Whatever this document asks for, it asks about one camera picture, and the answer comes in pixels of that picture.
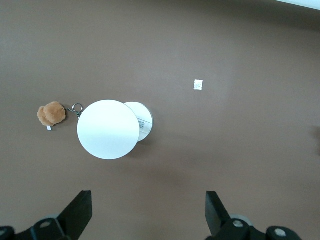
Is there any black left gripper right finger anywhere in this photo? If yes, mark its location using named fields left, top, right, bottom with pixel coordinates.
left=205, top=191, right=303, bottom=240

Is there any brown table cover sheet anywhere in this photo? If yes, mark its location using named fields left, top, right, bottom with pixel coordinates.
left=0, top=0, right=320, bottom=240

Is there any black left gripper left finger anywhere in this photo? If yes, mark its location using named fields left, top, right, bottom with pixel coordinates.
left=0, top=190, right=93, bottom=240

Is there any white round disc stand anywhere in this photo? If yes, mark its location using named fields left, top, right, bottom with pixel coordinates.
left=76, top=99, right=155, bottom=160

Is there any brown plush keychain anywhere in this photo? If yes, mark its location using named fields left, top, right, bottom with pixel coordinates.
left=36, top=101, right=85, bottom=132

